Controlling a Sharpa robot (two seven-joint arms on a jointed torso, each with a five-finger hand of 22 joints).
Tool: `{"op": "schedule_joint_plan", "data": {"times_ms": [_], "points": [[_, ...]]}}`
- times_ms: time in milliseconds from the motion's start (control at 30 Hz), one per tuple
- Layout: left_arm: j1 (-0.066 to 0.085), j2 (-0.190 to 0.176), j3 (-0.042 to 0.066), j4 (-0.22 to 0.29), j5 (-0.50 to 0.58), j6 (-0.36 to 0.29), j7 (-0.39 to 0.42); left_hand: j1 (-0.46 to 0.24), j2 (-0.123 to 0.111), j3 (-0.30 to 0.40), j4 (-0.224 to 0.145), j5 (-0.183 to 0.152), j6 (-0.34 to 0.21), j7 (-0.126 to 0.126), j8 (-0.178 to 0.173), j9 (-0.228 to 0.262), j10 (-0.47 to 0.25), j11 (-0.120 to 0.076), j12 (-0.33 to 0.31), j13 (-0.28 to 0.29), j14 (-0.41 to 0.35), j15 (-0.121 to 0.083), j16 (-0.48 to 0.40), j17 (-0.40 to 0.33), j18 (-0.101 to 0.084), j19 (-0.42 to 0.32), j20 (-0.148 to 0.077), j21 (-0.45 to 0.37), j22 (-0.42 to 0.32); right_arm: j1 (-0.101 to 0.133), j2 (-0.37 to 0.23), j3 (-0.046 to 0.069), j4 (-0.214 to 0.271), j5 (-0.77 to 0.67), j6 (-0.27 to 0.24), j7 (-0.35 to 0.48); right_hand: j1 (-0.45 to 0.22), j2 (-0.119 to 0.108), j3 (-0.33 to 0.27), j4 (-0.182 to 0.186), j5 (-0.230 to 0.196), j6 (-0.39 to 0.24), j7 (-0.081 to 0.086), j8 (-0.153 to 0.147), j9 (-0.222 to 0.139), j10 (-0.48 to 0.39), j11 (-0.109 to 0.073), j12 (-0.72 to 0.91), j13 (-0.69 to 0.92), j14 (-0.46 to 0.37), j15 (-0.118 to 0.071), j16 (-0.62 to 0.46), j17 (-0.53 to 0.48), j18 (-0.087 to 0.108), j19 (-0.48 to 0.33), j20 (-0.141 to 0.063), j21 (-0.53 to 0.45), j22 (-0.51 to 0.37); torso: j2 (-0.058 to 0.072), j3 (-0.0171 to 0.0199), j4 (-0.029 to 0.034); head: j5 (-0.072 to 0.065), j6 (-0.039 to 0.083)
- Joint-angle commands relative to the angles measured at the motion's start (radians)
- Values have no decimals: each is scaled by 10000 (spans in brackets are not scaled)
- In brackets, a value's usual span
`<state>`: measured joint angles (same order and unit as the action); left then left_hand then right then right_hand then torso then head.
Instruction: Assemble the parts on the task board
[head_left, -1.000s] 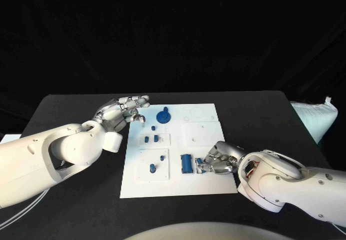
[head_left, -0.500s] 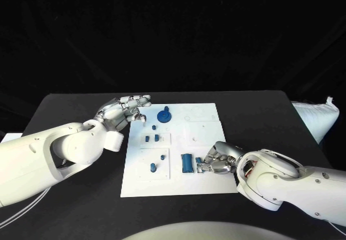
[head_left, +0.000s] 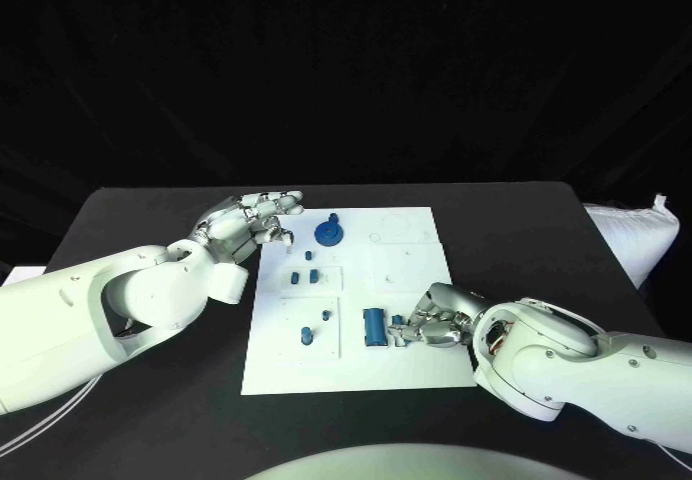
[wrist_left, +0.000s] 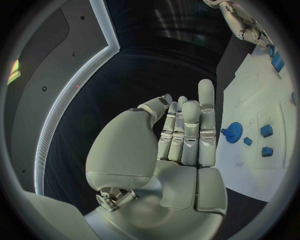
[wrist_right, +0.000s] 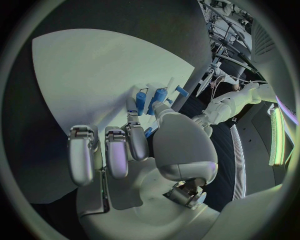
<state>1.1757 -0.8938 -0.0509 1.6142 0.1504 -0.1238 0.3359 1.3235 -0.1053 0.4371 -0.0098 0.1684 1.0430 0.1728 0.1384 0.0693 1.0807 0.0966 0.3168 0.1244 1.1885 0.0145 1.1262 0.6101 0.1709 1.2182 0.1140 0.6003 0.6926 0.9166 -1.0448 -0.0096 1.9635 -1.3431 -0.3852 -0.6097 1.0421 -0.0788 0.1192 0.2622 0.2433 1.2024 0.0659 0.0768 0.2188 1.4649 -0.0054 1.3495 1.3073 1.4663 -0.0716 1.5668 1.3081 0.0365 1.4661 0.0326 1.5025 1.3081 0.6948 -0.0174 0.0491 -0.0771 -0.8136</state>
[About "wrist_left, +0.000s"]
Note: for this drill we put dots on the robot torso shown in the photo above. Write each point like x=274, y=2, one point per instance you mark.
x=46, y=78

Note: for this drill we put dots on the blue gear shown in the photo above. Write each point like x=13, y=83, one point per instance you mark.
x=234, y=132

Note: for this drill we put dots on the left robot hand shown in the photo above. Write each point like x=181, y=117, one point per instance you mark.
x=131, y=150

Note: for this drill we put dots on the blue peg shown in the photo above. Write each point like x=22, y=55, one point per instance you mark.
x=248, y=141

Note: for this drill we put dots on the blue cylinder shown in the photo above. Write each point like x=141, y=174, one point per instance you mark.
x=271, y=51

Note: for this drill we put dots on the white task board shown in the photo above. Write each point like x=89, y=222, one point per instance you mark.
x=253, y=105

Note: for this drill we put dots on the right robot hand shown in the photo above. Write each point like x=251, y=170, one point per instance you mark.
x=239, y=16

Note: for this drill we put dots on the large blue block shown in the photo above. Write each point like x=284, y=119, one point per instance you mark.
x=278, y=61

